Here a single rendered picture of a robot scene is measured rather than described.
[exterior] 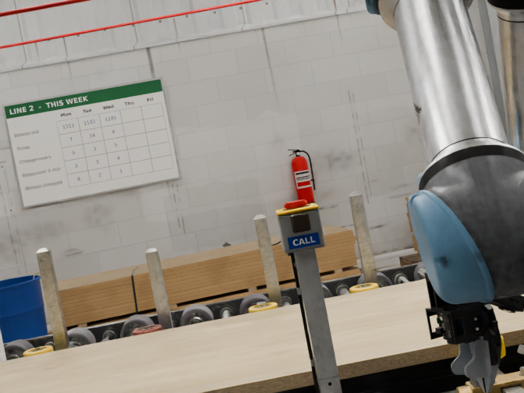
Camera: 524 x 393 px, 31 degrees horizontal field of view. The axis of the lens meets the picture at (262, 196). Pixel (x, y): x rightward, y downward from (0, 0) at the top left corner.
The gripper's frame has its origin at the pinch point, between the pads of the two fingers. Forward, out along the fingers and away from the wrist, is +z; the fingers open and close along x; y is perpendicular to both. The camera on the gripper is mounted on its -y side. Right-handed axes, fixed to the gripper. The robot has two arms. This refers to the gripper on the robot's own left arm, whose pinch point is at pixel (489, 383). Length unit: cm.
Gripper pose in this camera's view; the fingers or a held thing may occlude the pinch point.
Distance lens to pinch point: 158.6
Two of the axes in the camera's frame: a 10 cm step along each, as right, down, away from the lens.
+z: 1.9, 9.8, 0.5
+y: -9.0, 1.9, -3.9
